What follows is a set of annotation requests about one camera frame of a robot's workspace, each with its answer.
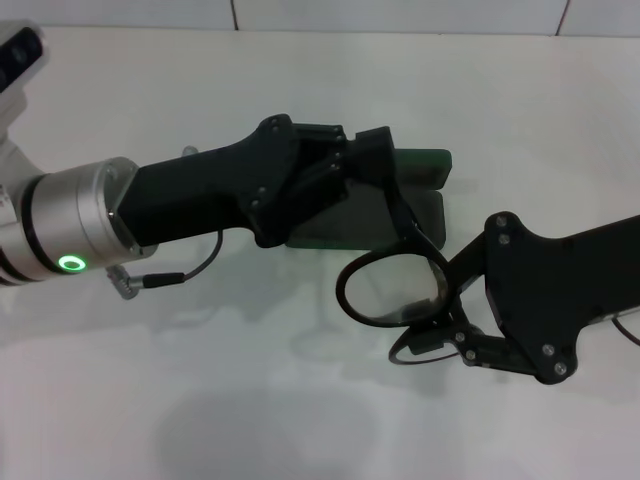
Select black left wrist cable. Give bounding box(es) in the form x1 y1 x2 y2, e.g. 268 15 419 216
105 143 225 302

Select green glasses case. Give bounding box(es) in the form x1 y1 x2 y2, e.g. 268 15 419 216
283 146 454 252

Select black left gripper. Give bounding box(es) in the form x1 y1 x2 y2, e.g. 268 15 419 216
115 113 386 250

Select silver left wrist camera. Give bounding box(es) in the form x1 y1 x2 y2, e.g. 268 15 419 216
0 19 51 119

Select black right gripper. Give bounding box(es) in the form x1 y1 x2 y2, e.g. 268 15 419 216
405 210 640 387

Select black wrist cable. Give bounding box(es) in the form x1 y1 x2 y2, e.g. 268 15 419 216
611 310 640 347
105 143 225 302

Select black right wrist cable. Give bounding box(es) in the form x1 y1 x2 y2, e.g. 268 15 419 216
611 310 640 347

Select black glasses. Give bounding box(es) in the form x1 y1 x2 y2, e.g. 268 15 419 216
335 164 482 369

